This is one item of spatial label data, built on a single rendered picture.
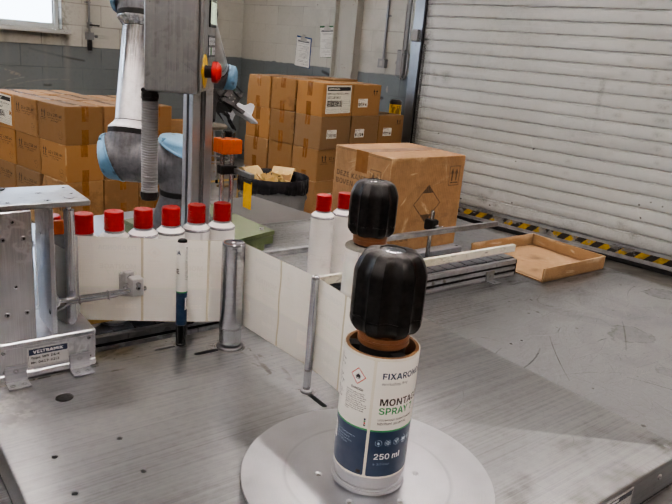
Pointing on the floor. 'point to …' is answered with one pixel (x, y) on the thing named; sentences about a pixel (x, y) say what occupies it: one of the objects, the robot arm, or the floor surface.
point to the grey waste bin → (285, 200)
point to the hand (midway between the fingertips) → (245, 129)
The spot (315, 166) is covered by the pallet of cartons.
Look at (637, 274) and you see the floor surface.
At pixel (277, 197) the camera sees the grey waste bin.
